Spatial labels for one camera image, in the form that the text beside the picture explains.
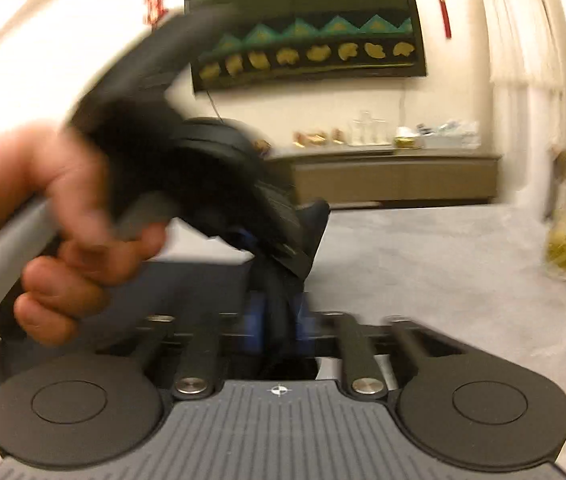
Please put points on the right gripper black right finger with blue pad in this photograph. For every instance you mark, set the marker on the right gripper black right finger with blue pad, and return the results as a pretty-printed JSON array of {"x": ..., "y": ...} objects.
[{"x": 374, "y": 361}]

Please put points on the dark wall tapestry gold ingots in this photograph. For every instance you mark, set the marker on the dark wall tapestry gold ingots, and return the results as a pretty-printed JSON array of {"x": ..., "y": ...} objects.
[{"x": 274, "y": 40}]

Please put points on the clear drinking glasses group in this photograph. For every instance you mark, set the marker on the clear drinking glasses group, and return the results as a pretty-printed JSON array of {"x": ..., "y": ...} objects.
[{"x": 366, "y": 130}]

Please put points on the white curtain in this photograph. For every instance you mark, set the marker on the white curtain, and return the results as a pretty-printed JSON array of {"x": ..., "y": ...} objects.
[{"x": 527, "y": 46}]

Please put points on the gold ornaments on cabinet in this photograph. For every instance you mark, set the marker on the gold ornaments on cabinet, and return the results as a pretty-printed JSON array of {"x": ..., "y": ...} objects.
[{"x": 318, "y": 138}]

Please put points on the black garment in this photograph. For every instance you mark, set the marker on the black garment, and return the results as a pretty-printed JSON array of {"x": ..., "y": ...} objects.
[{"x": 173, "y": 287}]

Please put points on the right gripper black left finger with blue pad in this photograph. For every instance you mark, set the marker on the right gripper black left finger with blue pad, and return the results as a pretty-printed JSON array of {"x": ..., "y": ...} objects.
[{"x": 187, "y": 356}]

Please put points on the person's left hand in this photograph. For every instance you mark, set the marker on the person's left hand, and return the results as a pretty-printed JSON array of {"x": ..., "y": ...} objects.
[{"x": 60, "y": 291}]

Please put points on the long low sideboard cabinet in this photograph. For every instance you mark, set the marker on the long low sideboard cabinet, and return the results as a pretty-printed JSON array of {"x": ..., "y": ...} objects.
[{"x": 386, "y": 177}]

